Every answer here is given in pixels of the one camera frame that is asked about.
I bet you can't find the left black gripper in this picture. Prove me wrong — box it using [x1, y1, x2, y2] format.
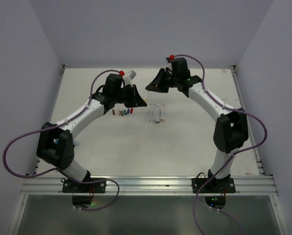
[113, 84, 146, 108]

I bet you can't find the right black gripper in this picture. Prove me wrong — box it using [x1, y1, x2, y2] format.
[146, 67, 179, 93]

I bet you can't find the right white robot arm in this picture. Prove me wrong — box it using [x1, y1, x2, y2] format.
[145, 54, 248, 192]

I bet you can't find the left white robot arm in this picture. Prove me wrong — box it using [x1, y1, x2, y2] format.
[37, 70, 147, 192]

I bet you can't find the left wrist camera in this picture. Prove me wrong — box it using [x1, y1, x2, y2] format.
[123, 70, 136, 87]

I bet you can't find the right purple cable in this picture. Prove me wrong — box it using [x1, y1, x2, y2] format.
[170, 55, 268, 235]

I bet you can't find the purple cable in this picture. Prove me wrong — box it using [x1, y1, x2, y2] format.
[170, 55, 268, 235]
[2, 70, 119, 212]

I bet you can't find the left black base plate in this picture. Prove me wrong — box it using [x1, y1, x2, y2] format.
[61, 177, 107, 194]

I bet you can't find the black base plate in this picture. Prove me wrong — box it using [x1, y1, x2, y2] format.
[61, 177, 107, 194]
[191, 170, 236, 193]

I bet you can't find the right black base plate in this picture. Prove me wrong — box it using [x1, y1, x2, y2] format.
[191, 170, 236, 193]

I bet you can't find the aluminium front rail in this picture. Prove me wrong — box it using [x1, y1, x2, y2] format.
[20, 175, 277, 196]

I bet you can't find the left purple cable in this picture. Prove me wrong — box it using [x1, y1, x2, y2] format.
[2, 70, 119, 212]

